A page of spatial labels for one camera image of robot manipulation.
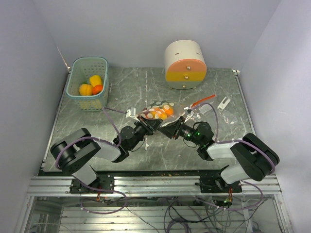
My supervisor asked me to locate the round mini drawer cabinet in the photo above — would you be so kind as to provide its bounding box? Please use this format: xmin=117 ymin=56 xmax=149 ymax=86
xmin=164 ymin=40 xmax=207 ymax=90

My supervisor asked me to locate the teal plastic basket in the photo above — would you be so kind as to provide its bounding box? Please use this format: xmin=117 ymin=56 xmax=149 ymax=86
xmin=66 ymin=57 xmax=109 ymax=111

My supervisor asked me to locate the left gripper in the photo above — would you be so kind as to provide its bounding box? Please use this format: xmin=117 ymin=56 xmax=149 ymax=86
xmin=128 ymin=116 xmax=164 ymax=150

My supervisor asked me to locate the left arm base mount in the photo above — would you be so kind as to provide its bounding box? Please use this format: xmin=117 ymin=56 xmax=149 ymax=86
xmin=69 ymin=174 xmax=115 ymax=194

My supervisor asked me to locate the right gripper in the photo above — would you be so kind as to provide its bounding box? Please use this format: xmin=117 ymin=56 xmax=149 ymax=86
xmin=159 ymin=116 xmax=203 ymax=146

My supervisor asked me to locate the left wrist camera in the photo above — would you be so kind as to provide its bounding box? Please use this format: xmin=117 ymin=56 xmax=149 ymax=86
xmin=126 ymin=107 xmax=138 ymax=122

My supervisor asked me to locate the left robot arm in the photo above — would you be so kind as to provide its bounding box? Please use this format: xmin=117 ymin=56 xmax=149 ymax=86
xmin=50 ymin=116 xmax=163 ymax=193

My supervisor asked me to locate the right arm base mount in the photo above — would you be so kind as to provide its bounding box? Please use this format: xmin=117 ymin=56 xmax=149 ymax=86
xmin=194 ymin=166 xmax=242 ymax=193

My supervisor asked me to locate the polka dot zip bag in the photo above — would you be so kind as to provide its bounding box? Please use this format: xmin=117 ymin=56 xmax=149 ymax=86
xmin=136 ymin=100 xmax=185 ymax=127

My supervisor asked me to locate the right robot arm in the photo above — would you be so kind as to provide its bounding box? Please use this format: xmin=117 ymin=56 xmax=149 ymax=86
xmin=158 ymin=117 xmax=280 ymax=192

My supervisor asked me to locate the peach coloured fake fruit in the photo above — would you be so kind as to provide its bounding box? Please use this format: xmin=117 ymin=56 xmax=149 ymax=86
xmin=79 ymin=84 xmax=93 ymax=96

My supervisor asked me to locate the yellow fake bell pepper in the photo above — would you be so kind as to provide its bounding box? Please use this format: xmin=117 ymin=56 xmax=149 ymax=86
xmin=89 ymin=75 xmax=103 ymax=87

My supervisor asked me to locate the clear red-zip bag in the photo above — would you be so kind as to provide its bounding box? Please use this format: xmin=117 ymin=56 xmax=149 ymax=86
xmin=192 ymin=94 xmax=240 ymax=125

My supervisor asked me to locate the small white plastic clip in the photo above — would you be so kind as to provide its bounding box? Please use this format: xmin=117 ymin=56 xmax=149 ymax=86
xmin=217 ymin=97 xmax=231 ymax=111

